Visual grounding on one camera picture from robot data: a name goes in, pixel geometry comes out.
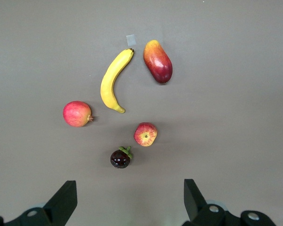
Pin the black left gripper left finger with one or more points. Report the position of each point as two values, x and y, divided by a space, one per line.
59 202

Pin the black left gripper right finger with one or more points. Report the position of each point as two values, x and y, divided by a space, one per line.
195 204

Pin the red yellow apple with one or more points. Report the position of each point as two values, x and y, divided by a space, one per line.
145 135

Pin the yellow banana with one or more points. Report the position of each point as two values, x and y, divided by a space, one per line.
108 89

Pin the red apple on table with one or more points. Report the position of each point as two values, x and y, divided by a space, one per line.
76 114

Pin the dark purple mangosteen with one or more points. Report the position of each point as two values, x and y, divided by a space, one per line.
119 160

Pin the red yellow mango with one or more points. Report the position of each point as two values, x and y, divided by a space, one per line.
158 63

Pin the small grey tape piece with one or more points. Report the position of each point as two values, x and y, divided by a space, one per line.
131 40

